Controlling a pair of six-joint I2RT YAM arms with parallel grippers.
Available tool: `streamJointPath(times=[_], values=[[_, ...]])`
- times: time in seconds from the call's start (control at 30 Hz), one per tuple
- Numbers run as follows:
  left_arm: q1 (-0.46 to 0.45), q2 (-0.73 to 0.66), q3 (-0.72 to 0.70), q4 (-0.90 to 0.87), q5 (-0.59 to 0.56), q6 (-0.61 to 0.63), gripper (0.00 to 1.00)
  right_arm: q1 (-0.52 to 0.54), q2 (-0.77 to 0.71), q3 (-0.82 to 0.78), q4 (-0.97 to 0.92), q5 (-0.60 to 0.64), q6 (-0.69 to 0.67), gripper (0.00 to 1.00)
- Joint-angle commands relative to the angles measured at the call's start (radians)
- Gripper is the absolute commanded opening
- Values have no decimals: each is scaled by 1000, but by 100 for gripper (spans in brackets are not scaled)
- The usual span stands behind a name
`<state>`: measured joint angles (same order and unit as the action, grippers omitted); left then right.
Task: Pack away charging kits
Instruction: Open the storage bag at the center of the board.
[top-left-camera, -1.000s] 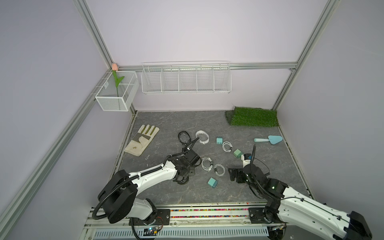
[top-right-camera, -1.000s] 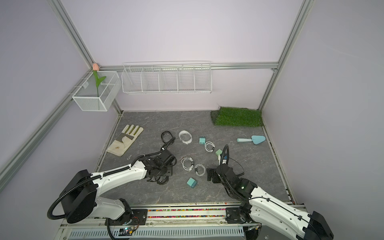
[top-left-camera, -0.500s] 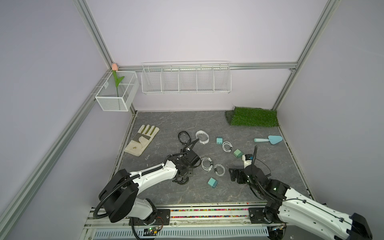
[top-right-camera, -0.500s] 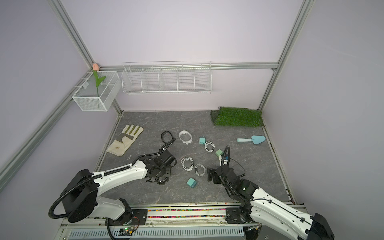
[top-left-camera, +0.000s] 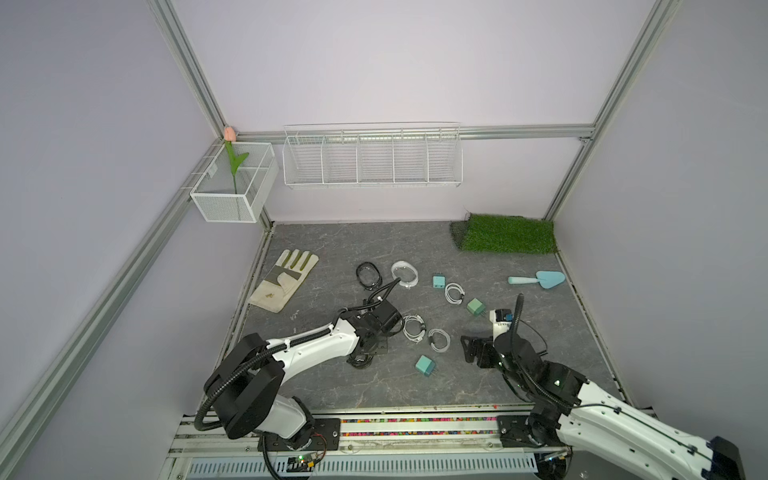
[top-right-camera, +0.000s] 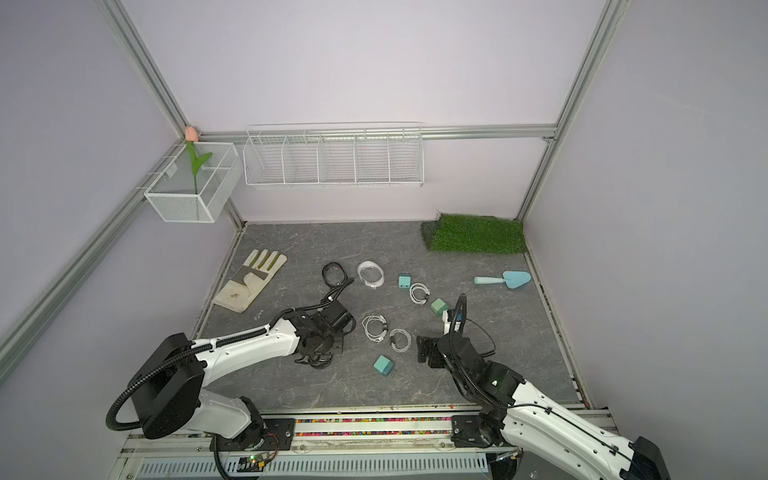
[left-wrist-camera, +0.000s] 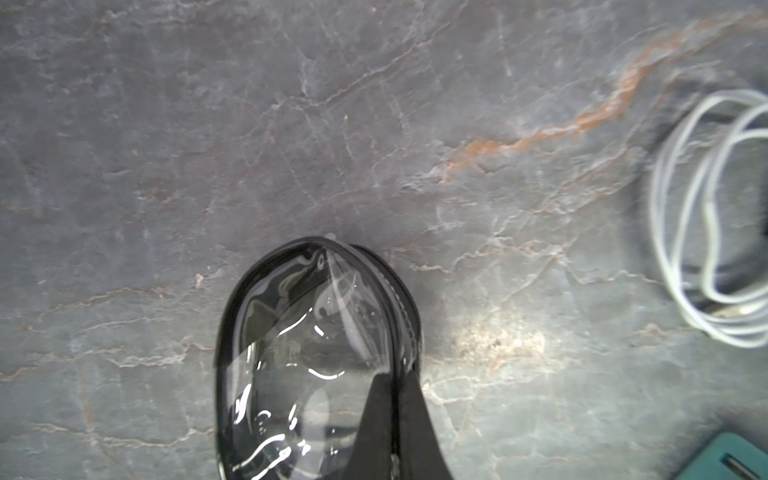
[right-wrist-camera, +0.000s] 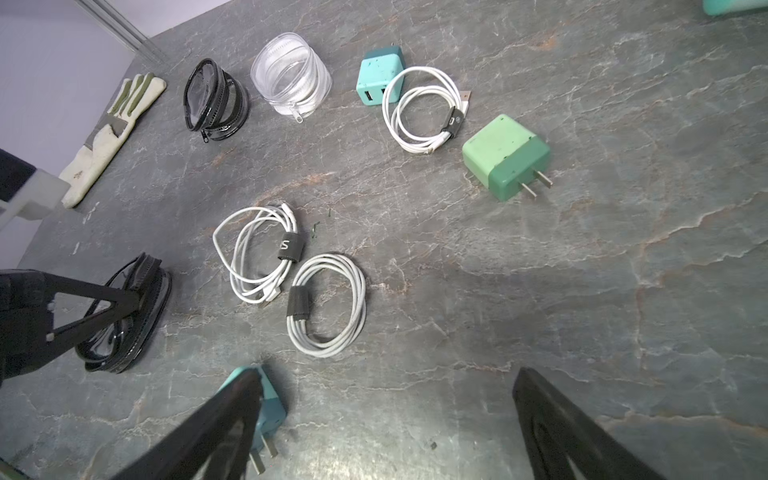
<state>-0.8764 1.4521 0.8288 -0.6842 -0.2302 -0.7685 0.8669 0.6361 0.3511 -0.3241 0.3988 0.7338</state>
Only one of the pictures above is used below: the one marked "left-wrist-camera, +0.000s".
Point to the teal charger block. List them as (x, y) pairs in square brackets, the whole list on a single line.
[(727, 456)]

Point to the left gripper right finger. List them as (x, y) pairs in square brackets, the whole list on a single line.
[(419, 450)]

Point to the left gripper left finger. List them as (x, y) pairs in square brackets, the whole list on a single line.
[(372, 449)]

